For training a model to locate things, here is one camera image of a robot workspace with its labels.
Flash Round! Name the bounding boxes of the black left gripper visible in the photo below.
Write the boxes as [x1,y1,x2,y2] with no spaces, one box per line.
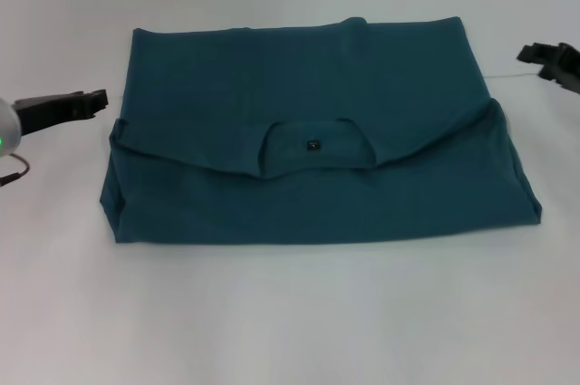
[13,88,111,138]

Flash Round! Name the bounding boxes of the teal t-shirt with FREE print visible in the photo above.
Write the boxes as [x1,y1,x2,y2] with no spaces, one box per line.
[98,16,543,245]

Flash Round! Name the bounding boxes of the left arm cable with plug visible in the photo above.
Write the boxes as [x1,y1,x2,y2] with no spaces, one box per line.
[0,153,32,188]

